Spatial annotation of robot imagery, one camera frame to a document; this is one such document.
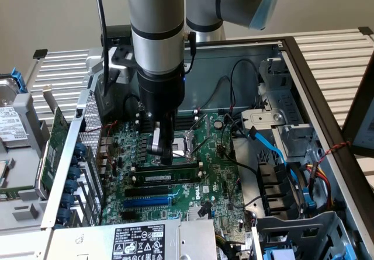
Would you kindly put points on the CPU socket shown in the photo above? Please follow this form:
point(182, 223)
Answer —
point(179, 149)

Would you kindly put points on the silver chipset heatsink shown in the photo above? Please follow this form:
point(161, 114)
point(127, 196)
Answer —
point(194, 213)

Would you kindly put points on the grey drive cage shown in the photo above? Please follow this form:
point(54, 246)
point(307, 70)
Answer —
point(292, 228)

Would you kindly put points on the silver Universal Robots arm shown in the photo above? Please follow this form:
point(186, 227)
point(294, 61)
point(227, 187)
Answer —
point(155, 23)

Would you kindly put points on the black table end cap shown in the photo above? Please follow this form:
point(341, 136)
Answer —
point(40, 53)
point(365, 30)

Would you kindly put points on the black case fan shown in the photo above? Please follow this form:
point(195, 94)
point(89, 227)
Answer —
point(274, 190)

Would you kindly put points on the open metal PC case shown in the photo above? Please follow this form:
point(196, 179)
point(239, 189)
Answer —
point(210, 64)

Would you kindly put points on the blue disk bracket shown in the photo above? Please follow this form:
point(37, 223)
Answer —
point(20, 81)

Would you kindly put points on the metal locking lever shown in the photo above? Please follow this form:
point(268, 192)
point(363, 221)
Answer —
point(201, 146)

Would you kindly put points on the metal socket cover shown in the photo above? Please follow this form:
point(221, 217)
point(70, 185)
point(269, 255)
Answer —
point(201, 124)

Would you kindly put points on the silver CPU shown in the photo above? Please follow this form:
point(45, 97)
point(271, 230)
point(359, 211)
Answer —
point(6, 171)

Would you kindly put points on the long black expansion slot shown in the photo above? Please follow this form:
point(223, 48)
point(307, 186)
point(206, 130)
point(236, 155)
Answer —
point(146, 192)

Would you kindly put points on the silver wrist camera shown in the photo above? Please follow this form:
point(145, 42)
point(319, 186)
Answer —
point(125, 74)

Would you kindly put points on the round coin battery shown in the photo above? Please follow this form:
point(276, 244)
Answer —
point(218, 124)

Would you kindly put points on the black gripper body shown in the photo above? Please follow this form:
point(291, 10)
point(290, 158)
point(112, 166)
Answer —
point(162, 96)

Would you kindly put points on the blue plastic block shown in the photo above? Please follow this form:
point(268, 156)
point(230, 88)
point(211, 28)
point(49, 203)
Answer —
point(279, 254)

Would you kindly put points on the black box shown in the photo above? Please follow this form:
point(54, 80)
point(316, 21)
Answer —
point(117, 33)

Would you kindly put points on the silver hard disk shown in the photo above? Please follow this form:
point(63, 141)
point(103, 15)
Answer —
point(11, 121)

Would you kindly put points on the silver disk bay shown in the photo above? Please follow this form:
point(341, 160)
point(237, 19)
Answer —
point(263, 117)

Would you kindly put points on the short black expansion slot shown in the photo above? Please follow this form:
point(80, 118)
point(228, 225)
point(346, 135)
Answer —
point(128, 216)

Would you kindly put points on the green graphics card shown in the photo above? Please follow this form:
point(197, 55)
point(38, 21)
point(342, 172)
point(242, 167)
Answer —
point(55, 143)

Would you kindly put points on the silver power supply unit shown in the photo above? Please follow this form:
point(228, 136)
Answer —
point(193, 239)

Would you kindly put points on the green Dell motherboard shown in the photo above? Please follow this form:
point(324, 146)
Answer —
point(216, 166)

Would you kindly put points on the blue plastic plug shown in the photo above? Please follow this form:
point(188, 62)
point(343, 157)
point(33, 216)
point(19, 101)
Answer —
point(309, 201)

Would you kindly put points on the blue expansion slot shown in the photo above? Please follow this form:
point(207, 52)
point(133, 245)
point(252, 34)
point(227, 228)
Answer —
point(146, 203)

